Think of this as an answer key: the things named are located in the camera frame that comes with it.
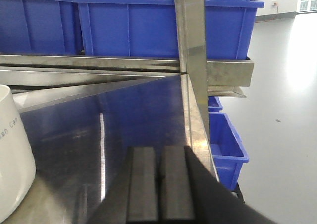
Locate blue bin upper right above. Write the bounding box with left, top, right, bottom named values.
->
left=73, top=0, right=264, bottom=60

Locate blue bin lower shelf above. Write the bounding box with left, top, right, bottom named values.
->
left=209, top=112, right=249, bottom=191

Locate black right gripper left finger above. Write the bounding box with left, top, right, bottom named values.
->
left=127, top=147, right=158, bottom=224

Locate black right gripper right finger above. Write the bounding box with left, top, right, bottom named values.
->
left=160, top=146, right=195, bottom=221

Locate small blue bin behind post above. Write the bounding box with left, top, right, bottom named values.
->
left=208, top=96, right=223, bottom=112

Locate stainless steel shelf frame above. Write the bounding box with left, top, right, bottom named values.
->
left=0, top=0, right=255, bottom=185

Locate white plastic trash bin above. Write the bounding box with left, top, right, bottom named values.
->
left=0, top=85, right=36, bottom=222

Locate blue bin upper left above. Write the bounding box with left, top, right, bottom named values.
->
left=0, top=0, right=83, bottom=55

